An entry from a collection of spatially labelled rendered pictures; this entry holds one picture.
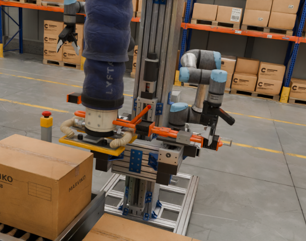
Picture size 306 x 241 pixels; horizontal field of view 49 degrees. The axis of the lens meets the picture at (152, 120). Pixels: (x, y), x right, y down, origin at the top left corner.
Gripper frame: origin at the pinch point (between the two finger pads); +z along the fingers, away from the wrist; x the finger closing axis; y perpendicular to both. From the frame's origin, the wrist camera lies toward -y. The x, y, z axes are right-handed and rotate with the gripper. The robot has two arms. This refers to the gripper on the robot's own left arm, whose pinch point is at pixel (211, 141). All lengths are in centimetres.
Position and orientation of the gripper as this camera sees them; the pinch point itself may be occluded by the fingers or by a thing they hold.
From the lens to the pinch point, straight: 170.9
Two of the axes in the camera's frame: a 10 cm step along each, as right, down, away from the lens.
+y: -9.5, -2.0, 2.5
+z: -1.1, 9.4, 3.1
